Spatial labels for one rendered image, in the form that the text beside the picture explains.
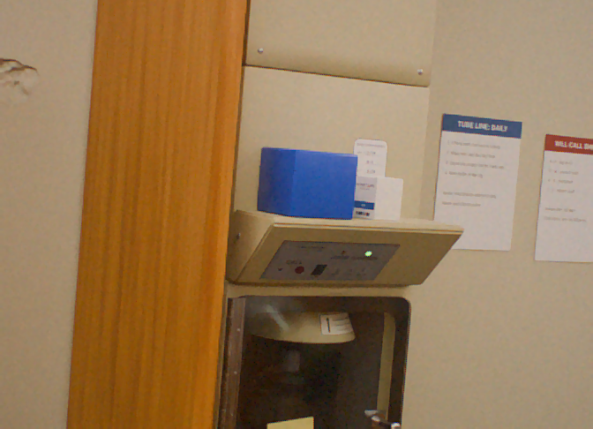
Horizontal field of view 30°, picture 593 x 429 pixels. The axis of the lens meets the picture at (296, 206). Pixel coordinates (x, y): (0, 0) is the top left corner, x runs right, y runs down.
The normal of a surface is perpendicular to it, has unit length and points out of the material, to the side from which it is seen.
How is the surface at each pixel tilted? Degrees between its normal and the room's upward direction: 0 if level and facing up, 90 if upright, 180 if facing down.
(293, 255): 135
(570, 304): 90
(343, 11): 90
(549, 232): 90
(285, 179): 90
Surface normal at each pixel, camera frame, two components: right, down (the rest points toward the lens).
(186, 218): -0.87, -0.04
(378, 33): 0.50, 0.09
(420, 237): 0.29, 0.76
